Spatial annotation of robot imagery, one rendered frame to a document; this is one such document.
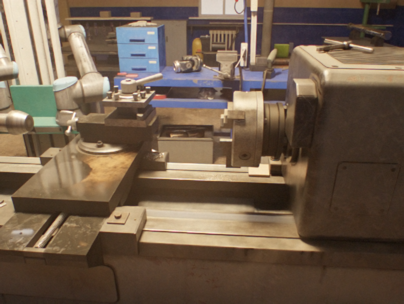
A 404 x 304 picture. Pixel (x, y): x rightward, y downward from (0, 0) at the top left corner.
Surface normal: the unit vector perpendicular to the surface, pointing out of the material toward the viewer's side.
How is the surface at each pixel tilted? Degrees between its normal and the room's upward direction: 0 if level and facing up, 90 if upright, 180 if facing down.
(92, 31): 90
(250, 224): 0
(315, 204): 90
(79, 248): 0
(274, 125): 62
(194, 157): 90
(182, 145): 90
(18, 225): 0
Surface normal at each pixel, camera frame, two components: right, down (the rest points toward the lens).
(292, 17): -0.08, 0.42
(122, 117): 0.00, -0.91
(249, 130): -0.07, 0.10
